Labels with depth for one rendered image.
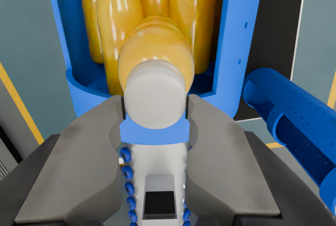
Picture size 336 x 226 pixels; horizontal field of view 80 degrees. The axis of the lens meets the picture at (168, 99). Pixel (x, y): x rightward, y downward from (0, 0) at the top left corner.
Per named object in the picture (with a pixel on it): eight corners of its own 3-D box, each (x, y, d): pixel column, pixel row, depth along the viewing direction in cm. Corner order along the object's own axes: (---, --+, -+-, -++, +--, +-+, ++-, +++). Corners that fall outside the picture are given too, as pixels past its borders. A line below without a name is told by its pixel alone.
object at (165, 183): (145, 180, 71) (142, 225, 58) (145, 172, 70) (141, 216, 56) (173, 180, 72) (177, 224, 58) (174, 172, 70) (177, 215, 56)
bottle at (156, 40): (154, 1, 27) (147, 12, 11) (191, 36, 30) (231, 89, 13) (123, 41, 30) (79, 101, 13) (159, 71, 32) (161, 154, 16)
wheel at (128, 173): (128, 183, 63) (134, 180, 64) (127, 173, 61) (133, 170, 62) (121, 175, 66) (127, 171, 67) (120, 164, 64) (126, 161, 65)
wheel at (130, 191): (130, 199, 67) (135, 196, 68) (129, 190, 65) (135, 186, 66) (123, 190, 70) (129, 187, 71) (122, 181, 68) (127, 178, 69)
